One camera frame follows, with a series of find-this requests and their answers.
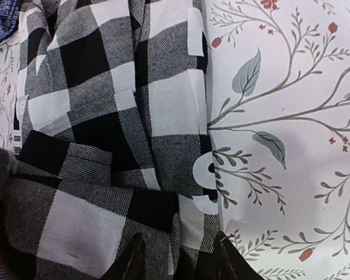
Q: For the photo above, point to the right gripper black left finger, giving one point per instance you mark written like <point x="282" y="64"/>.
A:
<point x="130" y="265"/>

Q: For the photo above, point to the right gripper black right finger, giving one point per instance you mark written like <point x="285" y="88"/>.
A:
<point x="228" y="263"/>

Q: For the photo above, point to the black white checkered shirt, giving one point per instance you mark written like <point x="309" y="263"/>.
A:
<point x="114" y="142"/>

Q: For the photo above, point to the blue checkered shirt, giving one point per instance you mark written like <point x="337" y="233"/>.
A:
<point x="9" y="14"/>

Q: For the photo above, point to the floral patterned table cloth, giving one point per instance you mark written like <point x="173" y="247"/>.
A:
<point x="278" y="117"/>

